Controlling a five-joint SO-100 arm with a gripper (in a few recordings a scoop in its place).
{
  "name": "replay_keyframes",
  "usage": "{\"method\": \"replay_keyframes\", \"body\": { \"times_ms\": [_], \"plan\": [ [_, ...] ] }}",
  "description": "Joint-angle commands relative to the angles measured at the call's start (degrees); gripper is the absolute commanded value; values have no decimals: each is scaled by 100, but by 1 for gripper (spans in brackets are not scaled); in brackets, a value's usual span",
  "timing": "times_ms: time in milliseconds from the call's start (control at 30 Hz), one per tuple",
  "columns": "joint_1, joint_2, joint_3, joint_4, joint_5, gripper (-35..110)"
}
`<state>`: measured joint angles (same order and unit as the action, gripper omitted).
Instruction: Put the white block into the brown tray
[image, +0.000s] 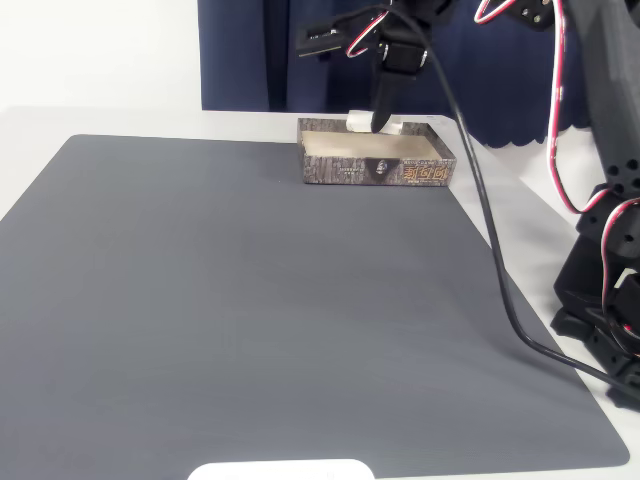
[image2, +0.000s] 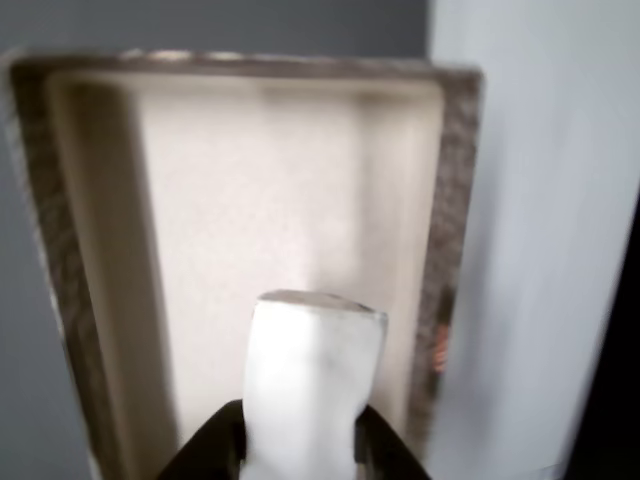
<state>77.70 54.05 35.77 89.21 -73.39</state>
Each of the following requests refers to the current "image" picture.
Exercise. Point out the white rectangular block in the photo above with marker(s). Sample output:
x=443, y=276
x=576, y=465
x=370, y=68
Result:
x=357, y=121

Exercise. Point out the bark patterned cardboard box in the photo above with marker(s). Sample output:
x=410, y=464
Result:
x=340, y=172

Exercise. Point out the navy blue curtain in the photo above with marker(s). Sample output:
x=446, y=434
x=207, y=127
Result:
x=280, y=50

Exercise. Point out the grey textured mat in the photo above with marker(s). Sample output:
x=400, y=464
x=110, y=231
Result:
x=150, y=300

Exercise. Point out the white rounded plastic device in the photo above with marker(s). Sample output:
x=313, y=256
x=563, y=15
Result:
x=280, y=472

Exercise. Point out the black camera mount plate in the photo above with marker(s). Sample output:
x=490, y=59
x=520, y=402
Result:
x=315, y=42

